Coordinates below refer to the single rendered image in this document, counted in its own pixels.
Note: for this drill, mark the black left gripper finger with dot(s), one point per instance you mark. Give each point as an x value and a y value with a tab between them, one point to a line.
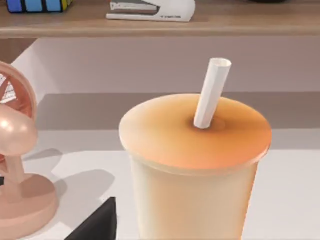
105	222

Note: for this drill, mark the cream cup with white straw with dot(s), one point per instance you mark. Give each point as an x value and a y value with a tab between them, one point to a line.
195	175

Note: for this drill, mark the pink desk fan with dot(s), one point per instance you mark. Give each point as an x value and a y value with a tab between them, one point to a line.
23	175

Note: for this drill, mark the wooden shelf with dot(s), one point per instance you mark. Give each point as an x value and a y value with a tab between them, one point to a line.
150	28

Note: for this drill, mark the white stapler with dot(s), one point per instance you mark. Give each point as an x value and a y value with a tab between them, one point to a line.
160	11

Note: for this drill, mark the colourful puzzle cube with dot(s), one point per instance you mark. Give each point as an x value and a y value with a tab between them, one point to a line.
35	5

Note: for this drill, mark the black round object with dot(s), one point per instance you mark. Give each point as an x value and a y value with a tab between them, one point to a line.
265	1

